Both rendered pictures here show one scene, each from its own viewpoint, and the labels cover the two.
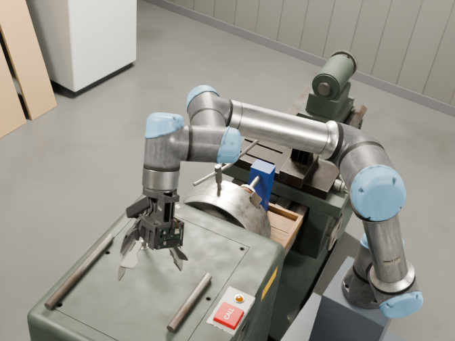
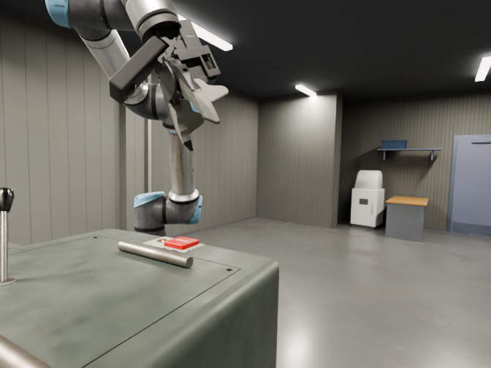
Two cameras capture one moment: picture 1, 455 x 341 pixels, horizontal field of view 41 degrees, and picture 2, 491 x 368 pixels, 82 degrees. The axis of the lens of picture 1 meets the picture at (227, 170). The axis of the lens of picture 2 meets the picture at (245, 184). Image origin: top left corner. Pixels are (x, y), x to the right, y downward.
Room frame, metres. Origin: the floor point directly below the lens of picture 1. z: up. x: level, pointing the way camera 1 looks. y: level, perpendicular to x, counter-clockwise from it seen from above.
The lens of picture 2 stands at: (0.74, 0.60, 1.46)
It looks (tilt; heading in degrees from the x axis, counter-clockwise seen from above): 4 degrees down; 278
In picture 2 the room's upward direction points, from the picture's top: 1 degrees clockwise
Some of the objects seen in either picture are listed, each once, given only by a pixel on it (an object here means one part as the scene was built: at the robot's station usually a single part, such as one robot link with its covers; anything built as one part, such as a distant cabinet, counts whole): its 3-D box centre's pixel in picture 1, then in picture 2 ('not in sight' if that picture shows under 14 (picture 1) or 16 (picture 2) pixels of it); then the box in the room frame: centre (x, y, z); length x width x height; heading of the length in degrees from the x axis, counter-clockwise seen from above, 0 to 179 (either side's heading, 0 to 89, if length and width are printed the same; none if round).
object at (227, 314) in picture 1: (228, 316); (181, 244); (0.98, -0.05, 1.26); 0.06 x 0.06 x 0.02; 68
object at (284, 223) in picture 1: (245, 225); not in sight; (1.71, -0.09, 0.88); 0.36 x 0.30 x 0.04; 68
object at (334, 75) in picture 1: (330, 88); not in sight; (2.60, -0.45, 1.01); 0.30 x 0.20 x 0.29; 158
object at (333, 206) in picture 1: (292, 170); not in sight; (2.07, -0.27, 0.89); 0.53 x 0.30 x 0.06; 68
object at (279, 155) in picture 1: (285, 166); not in sight; (2.03, -0.24, 0.95); 0.43 x 0.18 x 0.04; 68
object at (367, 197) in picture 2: not in sight; (367, 198); (-1.27, -6.53, 0.67); 0.75 x 0.61 x 1.34; 63
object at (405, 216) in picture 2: not in sight; (407, 216); (-1.95, -5.94, 0.37); 1.38 x 0.71 x 0.74; 64
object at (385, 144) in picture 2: not in sight; (394, 144); (-1.80, -6.55, 1.96); 0.50 x 0.38 x 0.20; 153
